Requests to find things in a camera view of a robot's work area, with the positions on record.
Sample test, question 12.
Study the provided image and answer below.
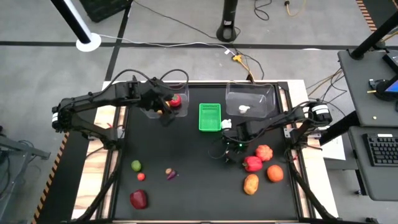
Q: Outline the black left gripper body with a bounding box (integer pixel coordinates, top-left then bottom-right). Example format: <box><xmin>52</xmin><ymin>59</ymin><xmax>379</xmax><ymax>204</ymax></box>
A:
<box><xmin>133</xmin><ymin>77</ymin><xmax>174</xmax><ymax>111</ymax></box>

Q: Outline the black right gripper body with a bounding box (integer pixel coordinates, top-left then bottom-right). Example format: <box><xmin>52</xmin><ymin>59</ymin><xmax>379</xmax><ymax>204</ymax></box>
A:
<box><xmin>222</xmin><ymin>123</ymin><xmax>249</xmax><ymax>149</ymax></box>

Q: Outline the red bell pepper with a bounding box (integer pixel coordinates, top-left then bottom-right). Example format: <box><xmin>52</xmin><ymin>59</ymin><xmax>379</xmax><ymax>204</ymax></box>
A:
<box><xmin>243</xmin><ymin>156</ymin><xmax>264</xmax><ymax>173</ymax></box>

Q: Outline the orange fruit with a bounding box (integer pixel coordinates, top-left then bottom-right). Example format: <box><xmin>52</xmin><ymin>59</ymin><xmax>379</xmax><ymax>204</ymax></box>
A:
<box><xmin>266</xmin><ymin>164</ymin><xmax>285</xmax><ymax>183</ymax></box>

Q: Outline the dark red fruit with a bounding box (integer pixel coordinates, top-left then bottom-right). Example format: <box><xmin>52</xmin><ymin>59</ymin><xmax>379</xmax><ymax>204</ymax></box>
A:
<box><xmin>129</xmin><ymin>189</ymin><xmax>149</xmax><ymax>210</ymax></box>

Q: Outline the clear plastic bin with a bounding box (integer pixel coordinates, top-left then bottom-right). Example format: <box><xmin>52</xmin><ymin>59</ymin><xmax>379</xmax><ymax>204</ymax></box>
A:
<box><xmin>225</xmin><ymin>81</ymin><xmax>277</xmax><ymax>118</ymax></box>
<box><xmin>139</xmin><ymin>83</ymin><xmax>190</xmax><ymax>119</ymax></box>

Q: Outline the green plastic basket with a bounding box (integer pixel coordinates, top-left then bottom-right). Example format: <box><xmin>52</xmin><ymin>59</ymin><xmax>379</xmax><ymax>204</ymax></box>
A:
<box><xmin>198</xmin><ymin>103</ymin><xmax>222</xmax><ymax>132</ymax></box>

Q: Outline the white floor stand pole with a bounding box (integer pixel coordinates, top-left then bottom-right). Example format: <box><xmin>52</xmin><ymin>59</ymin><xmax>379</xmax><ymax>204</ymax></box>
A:
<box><xmin>49</xmin><ymin>0</ymin><xmax>103</xmax><ymax>53</ymax></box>

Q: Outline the dark crate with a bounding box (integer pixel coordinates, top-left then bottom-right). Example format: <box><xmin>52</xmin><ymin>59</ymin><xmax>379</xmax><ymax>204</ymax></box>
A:
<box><xmin>78</xmin><ymin>0</ymin><xmax>133</xmax><ymax>23</ymax></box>

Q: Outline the black floor mat striped edge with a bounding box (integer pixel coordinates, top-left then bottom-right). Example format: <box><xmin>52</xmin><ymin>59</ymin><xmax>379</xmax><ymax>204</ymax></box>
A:
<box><xmin>30</xmin><ymin>98</ymin><xmax>103</xmax><ymax>224</ymax></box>

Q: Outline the grey desk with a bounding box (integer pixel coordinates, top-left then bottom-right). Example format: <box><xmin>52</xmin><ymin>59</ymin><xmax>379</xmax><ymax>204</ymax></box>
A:
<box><xmin>347</xmin><ymin>126</ymin><xmax>398</xmax><ymax>202</ymax></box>
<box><xmin>338</xmin><ymin>49</ymin><xmax>398</xmax><ymax>128</ymax></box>

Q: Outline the grey metal cart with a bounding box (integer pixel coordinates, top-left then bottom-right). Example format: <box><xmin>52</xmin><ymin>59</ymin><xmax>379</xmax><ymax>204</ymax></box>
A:
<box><xmin>0</xmin><ymin>124</ymin><xmax>52</xmax><ymax>224</ymax></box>

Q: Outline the black keyboard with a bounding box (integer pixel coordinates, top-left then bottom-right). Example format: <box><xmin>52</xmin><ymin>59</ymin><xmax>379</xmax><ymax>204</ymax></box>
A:
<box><xmin>362</xmin><ymin>133</ymin><xmax>398</xmax><ymax>167</ymax></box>

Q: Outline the black round desk device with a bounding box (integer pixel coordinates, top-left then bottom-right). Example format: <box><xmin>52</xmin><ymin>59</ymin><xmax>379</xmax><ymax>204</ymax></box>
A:
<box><xmin>368</xmin><ymin>77</ymin><xmax>398</xmax><ymax>102</ymax></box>

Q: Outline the black diagonal pole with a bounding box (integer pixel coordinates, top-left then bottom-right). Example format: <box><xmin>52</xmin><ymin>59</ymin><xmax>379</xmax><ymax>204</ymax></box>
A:
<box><xmin>349</xmin><ymin>11</ymin><xmax>398</xmax><ymax>61</ymax></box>

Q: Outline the dark laptop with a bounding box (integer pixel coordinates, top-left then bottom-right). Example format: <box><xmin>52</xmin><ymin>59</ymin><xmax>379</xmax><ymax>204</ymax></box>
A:
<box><xmin>382</xmin><ymin>51</ymin><xmax>398</xmax><ymax>74</ymax></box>

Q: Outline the white floor cable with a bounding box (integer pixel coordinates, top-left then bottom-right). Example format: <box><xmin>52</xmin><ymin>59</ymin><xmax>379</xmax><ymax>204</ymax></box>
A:
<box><xmin>98</xmin><ymin>33</ymin><xmax>236</xmax><ymax>57</ymax></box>

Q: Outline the black table frame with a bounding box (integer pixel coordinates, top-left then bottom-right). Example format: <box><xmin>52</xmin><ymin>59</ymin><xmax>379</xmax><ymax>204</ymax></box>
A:
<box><xmin>70</xmin><ymin>80</ymin><xmax>340</xmax><ymax>224</ymax></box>

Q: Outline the yellow power plug cable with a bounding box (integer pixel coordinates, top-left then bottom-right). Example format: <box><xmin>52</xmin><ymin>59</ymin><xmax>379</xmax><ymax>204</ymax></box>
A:
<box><xmin>231</xmin><ymin>54</ymin><xmax>256</xmax><ymax>82</ymax></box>

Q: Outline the black floor cable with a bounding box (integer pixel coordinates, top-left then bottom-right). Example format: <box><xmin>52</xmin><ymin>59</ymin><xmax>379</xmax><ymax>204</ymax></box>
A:
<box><xmin>132</xmin><ymin>0</ymin><xmax>218</xmax><ymax>40</ymax></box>

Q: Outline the black floor post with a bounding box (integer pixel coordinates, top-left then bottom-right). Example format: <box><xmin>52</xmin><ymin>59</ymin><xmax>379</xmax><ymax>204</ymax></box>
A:
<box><xmin>216</xmin><ymin>0</ymin><xmax>241</xmax><ymax>43</ymax></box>

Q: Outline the yellow floor cable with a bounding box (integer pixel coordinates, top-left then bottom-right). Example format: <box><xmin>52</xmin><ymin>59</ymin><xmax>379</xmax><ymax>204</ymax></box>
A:
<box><xmin>284</xmin><ymin>0</ymin><xmax>307</xmax><ymax>18</ymax></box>

